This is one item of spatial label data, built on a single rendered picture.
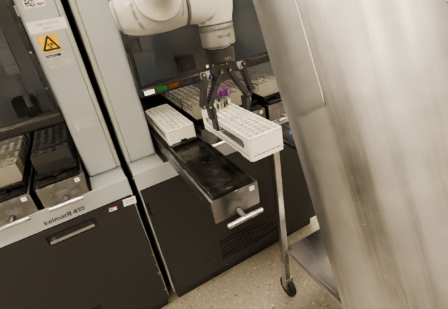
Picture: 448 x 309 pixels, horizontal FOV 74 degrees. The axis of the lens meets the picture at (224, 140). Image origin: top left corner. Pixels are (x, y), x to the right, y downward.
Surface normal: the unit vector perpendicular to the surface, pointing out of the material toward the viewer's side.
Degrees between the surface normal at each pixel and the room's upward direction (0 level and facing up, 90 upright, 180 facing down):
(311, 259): 0
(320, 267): 0
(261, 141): 89
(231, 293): 0
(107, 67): 90
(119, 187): 90
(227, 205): 90
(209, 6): 100
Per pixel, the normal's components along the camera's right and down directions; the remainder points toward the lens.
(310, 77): -0.73, 0.30
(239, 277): -0.16, -0.88
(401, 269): -0.43, 0.23
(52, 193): 0.47, 0.33
